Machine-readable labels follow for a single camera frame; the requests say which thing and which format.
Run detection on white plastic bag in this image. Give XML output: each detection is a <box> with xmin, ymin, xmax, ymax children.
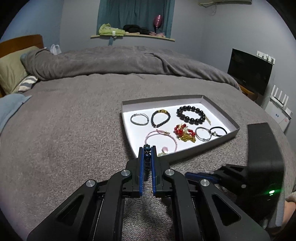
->
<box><xmin>50</xmin><ymin>44</ymin><xmax>62</xmax><ymax>55</ymax></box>

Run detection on pink wine glass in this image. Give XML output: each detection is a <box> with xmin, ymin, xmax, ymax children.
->
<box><xmin>153</xmin><ymin>15</ymin><xmax>163</xmax><ymax>33</ymax></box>

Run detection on pink cord bracelet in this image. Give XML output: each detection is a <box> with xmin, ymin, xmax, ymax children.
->
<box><xmin>145</xmin><ymin>129</ymin><xmax>178</xmax><ymax>156</ymax></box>

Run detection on wooden window shelf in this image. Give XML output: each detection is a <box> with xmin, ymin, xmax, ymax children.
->
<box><xmin>90</xmin><ymin>34</ymin><xmax>175</xmax><ymax>42</ymax></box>

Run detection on wooden headboard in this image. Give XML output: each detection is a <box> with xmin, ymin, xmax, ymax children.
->
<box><xmin>0</xmin><ymin>35</ymin><xmax>44</xmax><ymax>58</ymax></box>

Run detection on black clothes on shelf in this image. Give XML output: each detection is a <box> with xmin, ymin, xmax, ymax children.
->
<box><xmin>123</xmin><ymin>25</ymin><xmax>151</xmax><ymax>35</ymax></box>

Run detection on light blue blanket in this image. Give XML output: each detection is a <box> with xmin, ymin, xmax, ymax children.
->
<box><xmin>0</xmin><ymin>93</ymin><xmax>32</xmax><ymax>133</ymax></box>

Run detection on striped grey white pillow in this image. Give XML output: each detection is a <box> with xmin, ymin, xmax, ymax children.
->
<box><xmin>17</xmin><ymin>75</ymin><xmax>38</xmax><ymax>92</ymax></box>

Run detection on person's right hand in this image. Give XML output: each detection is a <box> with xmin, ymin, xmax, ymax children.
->
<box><xmin>269</xmin><ymin>192</ymin><xmax>295</xmax><ymax>233</ymax></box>

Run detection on olive green pillow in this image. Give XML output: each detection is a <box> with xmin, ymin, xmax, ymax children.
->
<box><xmin>1</xmin><ymin>46</ymin><xmax>39</xmax><ymax>94</ymax></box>

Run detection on grey duvet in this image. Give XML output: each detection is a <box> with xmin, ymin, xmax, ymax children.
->
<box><xmin>20</xmin><ymin>46</ymin><xmax>240</xmax><ymax>89</ymax></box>

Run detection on grey shallow cardboard tray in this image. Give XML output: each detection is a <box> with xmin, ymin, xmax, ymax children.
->
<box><xmin>121</xmin><ymin>95</ymin><xmax>240</xmax><ymax>162</ymax></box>

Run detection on black television screen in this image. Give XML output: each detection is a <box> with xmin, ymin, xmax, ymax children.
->
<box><xmin>227</xmin><ymin>49</ymin><xmax>273</xmax><ymax>95</ymax></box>

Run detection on thin dark cord bracelet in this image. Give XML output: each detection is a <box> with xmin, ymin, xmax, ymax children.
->
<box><xmin>195</xmin><ymin>126</ymin><xmax>212</xmax><ymax>142</ymax></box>

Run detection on red bead gold chain jewelry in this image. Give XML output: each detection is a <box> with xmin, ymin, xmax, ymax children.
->
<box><xmin>174</xmin><ymin>123</ymin><xmax>196</xmax><ymax>143</ymax></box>

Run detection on white wall hook rack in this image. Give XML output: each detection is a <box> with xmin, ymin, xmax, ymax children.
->
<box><xmin>256</xmin><ymin>51</ymin><xmax>275</xmax><ymax>65</ymax></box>

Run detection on wooden tv stand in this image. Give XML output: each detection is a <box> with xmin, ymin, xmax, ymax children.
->
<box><xmin>239</xmin><ymin>85</ymin><xmax>258</xmax><ymax>101</ymax></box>

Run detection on grey cord bracelet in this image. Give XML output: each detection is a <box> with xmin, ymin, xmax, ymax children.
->
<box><xmin>130</xmin><ymin>113</ymin><xmax>150</xmax><ymax>126</ymax></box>

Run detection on green cloth on shelf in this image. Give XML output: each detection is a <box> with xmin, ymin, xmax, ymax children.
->
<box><xmin>98</xmin><ymin>23</ymin><xmax>126</xmax><ymax>37</ymax></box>

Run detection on dark red garnet bead bracelet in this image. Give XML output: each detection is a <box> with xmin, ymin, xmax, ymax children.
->
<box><xmin>150</xmin><ymin>109</ymin><xmax>171</xmax><ymax>129</ymax></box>

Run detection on teal curtain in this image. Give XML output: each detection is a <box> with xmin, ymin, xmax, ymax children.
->
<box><xmin>97</xmin><ymin>0</ymin><xmax>175</xmax><ymax>38</ymax></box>

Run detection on white wifi router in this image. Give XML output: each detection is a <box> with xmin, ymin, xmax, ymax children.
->
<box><xmin>265</xmin><ymin>85</ymin><xmax>293</xmax><ymax>132</ymax></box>

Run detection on large dark wooden bead bracelet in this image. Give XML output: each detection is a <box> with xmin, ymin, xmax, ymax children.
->
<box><xmin>176</xmin><ymin>105</ymin><xmax>206</xmax><ymax>125</ymax></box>

